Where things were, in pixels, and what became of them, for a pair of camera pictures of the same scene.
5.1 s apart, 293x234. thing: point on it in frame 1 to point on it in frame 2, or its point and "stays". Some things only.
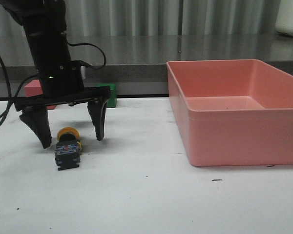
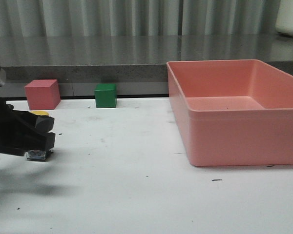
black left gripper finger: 97,110 to 44,124
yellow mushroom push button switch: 68,148 to 36,154
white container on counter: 289,18 stays
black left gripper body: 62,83 to 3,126
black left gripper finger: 37,118 to 24,142
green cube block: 111,102 stays
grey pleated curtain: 117,17 stays
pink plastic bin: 239,112 stays
